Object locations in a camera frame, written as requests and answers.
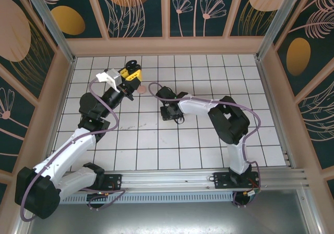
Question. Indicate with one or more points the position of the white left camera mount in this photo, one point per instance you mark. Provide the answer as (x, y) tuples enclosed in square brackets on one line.
[(101, 76)]

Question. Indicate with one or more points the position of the aluminium side rail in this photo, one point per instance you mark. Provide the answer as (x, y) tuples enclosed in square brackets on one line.
[(273, 109)]

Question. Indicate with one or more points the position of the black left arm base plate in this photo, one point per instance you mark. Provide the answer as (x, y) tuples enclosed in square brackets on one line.
[(114, 182)]

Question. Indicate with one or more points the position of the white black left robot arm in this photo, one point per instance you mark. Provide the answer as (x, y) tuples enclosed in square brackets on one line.
[(65, 150)]

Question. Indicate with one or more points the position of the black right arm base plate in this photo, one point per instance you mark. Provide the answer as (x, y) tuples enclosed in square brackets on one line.
[(221, 180)]

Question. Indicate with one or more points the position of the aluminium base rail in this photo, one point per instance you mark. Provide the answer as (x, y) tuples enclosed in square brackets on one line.
[(169, 179)]

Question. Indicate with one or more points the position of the pink earbud charging case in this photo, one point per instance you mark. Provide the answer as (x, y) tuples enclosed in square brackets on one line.
[(142, 90)]

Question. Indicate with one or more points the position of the aluminium frame post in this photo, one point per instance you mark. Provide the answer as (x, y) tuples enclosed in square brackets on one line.
[(21, 230), (312, 218), (276, 17), (52, 28)]

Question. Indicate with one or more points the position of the grey metal sheet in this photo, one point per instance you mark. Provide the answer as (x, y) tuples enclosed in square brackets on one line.
[(169, 218)]

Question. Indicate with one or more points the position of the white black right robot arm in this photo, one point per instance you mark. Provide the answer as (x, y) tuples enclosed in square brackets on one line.
[(198, 105)]

